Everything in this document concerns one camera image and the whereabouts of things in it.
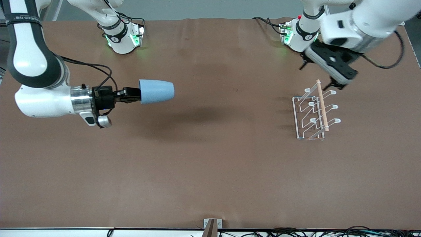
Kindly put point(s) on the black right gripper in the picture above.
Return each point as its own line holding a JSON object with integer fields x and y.
{"x": 104, "y": 98}

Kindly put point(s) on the blue plastic cup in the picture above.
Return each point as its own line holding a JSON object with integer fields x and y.
{"x": 158, "y": 91}

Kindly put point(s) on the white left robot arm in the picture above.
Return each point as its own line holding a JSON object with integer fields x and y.
{"x": 368, "y": 19}

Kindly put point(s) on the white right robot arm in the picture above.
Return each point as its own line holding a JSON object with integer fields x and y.
{"x": 26, "y": 56}

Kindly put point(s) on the black chair caster wheel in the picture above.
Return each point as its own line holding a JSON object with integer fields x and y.
{"x": 353, "y": 6}

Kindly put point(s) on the brown table cover sheet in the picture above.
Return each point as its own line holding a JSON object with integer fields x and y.
{"x": 197, "y": 148}

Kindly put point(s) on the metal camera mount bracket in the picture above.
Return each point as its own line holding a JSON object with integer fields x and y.
{"x": 212, "y": 227}

